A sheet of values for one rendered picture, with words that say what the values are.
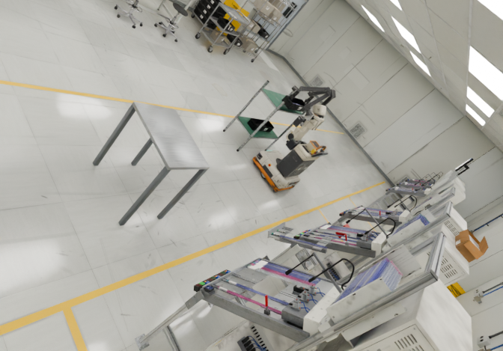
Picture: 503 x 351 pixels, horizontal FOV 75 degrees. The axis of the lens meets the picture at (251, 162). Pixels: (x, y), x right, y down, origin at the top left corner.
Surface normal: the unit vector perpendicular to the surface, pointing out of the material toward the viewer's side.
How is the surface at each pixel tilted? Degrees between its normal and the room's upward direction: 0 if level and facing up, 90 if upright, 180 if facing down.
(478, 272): 90
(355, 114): 90
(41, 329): 0
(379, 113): 90
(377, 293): 90
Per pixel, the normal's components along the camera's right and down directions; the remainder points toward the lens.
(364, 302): -0.55, 0.03
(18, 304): 0.64, -0.63
